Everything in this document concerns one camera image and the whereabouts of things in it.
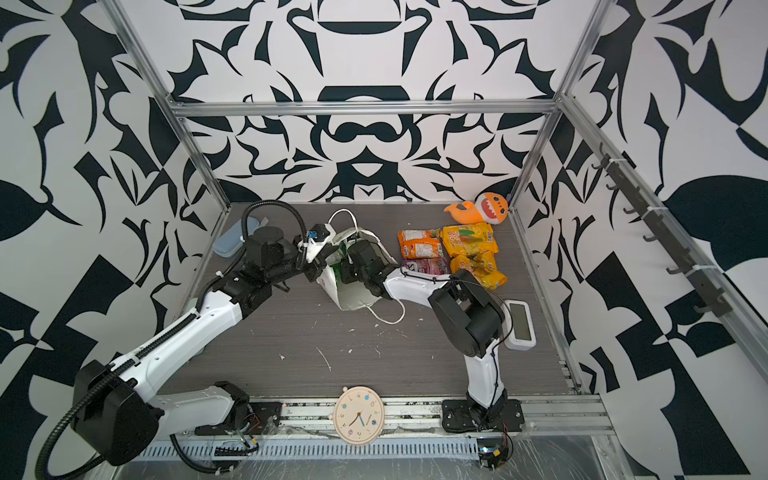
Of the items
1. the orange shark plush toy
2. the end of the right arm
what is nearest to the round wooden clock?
the end of the right arm

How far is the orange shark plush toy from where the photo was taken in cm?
111

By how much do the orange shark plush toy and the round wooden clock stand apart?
68cm

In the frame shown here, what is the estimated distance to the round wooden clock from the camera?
714mm

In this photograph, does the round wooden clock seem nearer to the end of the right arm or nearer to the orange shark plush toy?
the end of the right arm
